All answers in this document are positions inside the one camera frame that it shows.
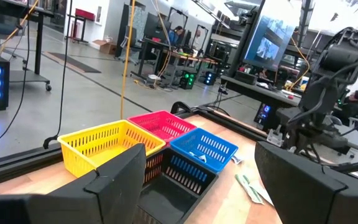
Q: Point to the white square wipe packet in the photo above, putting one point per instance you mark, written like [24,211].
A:
[236,159]
[199,157]

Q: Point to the black rolling table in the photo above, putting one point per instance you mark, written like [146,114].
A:
[39,46]

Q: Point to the white long bandage wrapper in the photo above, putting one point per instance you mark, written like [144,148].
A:
[264,193]

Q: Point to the dark office partition panel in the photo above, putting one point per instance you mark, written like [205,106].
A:
[135,21]

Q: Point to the blue slotted plastic basket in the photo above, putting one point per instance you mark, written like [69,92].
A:
[179,146]

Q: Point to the person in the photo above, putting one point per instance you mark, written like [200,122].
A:
[354,102]
[175,35]
[197,37]

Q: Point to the black slotted plastic basket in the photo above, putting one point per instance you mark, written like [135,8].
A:
[172,193]

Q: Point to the monitor with blue screen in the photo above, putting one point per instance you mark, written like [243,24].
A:
[270,40]

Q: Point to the black gantry frame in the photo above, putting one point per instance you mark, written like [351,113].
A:
[179,11]

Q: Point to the yellow slotted plastic basket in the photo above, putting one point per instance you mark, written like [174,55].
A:
[110,152]

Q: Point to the red slotted plastic basket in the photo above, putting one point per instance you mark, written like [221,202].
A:
[163,123]

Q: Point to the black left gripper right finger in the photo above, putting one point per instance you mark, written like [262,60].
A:
[306,199]

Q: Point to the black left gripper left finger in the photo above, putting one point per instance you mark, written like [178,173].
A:
[110,193]

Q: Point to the wooden desk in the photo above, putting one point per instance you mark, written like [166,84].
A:
[191,58]

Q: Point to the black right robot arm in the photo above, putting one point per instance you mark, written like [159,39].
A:
[322,93]

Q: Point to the white frame bracket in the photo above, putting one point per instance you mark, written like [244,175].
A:
[273,138]

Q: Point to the green striped bandage wrapper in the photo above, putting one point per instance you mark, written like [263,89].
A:
[249,188]

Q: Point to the black equipment box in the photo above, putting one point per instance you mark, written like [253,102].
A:
[245,77]

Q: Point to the dark floor mat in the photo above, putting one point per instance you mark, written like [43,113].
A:
[73,63]

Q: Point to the black desk monitor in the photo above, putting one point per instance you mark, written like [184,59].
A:
[155,28]

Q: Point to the computer tower green lights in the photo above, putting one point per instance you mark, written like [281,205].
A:
[187,79]

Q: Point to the cardboard box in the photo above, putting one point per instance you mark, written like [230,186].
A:
[106,47]

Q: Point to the grey desk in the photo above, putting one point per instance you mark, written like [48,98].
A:
[259,91]

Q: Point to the white power strip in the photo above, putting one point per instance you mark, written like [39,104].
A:
[154,78]

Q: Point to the red cart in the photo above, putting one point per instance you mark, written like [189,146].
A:
[84,15]

